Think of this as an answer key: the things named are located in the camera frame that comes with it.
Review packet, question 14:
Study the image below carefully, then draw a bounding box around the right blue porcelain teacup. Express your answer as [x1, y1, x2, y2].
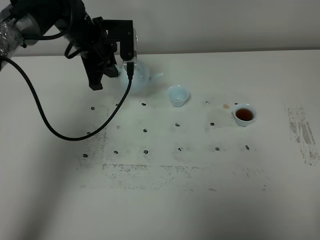
[232, 103, 257, 127]

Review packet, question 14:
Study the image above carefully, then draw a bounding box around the light blue porcelain teapot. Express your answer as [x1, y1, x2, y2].
[116, 60, 164, 94]

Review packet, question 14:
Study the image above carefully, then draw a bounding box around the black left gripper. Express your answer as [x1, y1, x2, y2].
[77, 17, 119, 91]

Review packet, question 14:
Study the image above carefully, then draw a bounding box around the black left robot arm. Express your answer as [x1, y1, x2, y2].
[0, 0, 119, 91]

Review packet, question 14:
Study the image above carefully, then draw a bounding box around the black left camera cable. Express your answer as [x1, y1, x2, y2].
[0, 0, 135, 141]

